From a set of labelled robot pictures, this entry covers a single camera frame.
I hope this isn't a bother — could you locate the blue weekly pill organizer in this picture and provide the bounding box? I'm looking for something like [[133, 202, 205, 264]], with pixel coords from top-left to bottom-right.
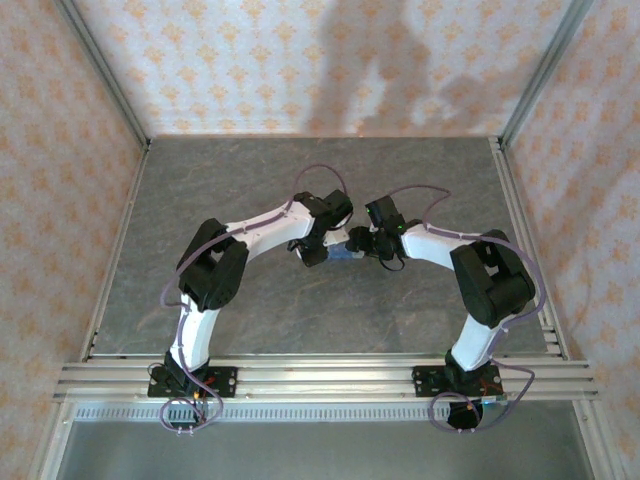
[[327, 243, 365, 262]]

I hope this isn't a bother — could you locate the grey metal panel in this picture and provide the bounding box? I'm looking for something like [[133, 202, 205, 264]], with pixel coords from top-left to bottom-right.
[[37, 402, 609, 480]]

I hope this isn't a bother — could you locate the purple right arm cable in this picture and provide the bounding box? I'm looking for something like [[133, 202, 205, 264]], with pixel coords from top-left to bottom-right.
[[387, 184, 547, 434]]

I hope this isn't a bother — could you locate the aluminium side rail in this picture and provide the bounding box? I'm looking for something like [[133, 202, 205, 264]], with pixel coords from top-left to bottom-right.
[[491, 137, 572, 361], [79, 147, 150, 362]]

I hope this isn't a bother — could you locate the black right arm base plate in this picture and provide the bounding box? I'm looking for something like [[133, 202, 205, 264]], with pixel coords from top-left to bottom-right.
[[412, 364, 504, 399]]

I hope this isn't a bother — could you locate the aluminium mounting rail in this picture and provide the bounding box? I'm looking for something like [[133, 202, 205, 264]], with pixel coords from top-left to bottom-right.
[[52, 355, 600, 402]]

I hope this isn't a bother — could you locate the slotted grey cable duct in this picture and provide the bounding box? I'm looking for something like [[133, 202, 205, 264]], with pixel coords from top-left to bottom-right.
[[72, 402, 451, 422]]

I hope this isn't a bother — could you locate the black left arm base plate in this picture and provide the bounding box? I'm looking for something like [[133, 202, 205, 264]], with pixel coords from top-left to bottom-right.
[[148, 366, 239, 399]]

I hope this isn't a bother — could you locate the aluminium frame post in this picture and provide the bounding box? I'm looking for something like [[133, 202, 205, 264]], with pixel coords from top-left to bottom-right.
[[499, 0, 597, 149], [52, 0, 152, 151]]

